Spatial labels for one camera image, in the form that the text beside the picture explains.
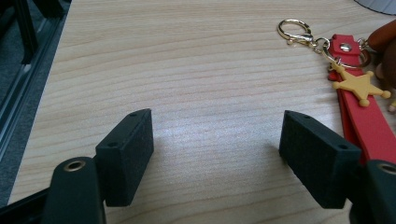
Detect red strap keychain with star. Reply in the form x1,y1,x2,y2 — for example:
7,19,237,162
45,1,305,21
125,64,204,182
276,18,396,166

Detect brown toy figure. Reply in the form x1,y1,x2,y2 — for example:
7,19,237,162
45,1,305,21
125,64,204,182
367,20,396,114

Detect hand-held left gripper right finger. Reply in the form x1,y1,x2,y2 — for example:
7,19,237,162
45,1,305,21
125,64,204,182
278,109,362,210

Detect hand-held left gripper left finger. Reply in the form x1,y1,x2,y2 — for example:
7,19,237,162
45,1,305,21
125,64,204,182
94,107,155,208

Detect black metal stand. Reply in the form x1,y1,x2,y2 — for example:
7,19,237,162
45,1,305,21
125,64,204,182
0,0,73,65

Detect aluminium frame rail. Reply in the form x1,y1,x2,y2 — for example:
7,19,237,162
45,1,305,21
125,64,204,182
0,13,68,162

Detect grey round object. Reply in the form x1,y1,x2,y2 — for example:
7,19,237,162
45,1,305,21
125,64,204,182
354,0,396,16

